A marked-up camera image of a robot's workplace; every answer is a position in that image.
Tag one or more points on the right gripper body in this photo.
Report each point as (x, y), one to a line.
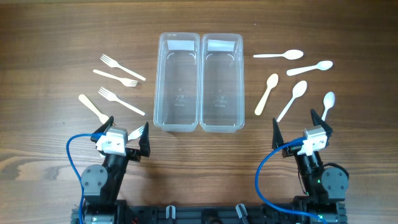
(290, 150)

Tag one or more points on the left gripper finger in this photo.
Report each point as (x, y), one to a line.
(102, 129)
(144, 143)

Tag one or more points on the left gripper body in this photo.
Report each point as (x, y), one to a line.
(133, 154)

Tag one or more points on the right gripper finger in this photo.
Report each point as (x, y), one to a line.
(317, 121)
(277, 139)

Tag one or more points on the white spoon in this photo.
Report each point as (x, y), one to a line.
(293, 54)
(298, 90)
(322, 65)
(328, 102)

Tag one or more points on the white fork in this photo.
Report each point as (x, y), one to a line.
(136, 133)
(112, 97)
(114, 64)

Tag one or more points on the cream yellow spoon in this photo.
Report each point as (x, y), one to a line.
(271, 83)

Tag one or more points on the white spoon top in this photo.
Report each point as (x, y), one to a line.
(293, 54)

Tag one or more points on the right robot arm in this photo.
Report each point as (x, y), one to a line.
(324, 185)

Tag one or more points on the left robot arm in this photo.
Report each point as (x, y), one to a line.
(102, 182)

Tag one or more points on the left clear plastic container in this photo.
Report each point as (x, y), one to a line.
(176, 87)

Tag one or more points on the clear plastic container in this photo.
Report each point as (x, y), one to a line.
(176, 87)
(222, 83)

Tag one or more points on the right clear plastic container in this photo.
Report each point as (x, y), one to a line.
(222, 83)

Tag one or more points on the cream wooden fork lower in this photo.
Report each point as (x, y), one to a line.
(84, 99)

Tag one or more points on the white fork top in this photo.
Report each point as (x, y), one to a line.
(114, 64)

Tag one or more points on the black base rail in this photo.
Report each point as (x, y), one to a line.
(202, 215)

